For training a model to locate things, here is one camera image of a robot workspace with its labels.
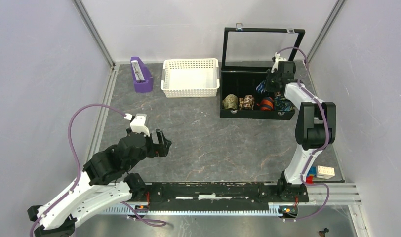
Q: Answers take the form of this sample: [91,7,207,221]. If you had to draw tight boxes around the orange navy striped rolled tie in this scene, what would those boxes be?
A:
[256,97,275,111]

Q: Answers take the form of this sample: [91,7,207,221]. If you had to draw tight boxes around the olive green rolled tie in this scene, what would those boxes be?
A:
[222,94,239,110]

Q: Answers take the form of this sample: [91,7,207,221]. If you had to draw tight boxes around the white plastic basket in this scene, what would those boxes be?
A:
[160,58,220,98]

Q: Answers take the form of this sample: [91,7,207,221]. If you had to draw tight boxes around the black tie storage box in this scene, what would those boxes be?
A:
[219,23,306,120]

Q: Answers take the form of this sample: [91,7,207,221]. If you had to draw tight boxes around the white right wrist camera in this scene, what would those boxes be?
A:
[271,52,287,73]

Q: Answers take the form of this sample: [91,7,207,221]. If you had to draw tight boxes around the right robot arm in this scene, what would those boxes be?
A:
[265,58,336,201]

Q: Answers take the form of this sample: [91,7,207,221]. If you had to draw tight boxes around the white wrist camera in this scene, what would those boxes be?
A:
[271,52,287,73]
[124,113,151,137]

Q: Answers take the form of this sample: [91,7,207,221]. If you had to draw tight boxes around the brown floral rolled tie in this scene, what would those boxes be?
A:
[239,95,255,110]

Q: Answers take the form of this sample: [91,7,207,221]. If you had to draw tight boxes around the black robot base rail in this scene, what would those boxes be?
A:
[130,181,309,211]

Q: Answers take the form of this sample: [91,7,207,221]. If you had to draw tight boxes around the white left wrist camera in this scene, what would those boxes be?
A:
[124,113,151,137]

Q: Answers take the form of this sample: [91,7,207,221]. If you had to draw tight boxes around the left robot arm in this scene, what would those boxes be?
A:
[28,128,172,237]

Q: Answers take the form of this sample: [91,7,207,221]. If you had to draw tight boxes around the white lego block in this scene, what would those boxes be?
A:
[316,165,335,179]

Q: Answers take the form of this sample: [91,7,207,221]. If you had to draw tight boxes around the small black object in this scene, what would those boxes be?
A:
[318,228,329,237]

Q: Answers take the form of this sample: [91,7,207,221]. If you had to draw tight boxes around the blue red lego blocks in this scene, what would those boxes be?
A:
[305,166,318,184]

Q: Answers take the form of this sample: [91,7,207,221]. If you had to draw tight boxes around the purple metronome stand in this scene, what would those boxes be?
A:
[130,56,154,93]

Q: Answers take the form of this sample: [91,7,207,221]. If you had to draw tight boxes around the blue yellow patterned tie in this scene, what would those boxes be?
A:
[274,94,294,112]

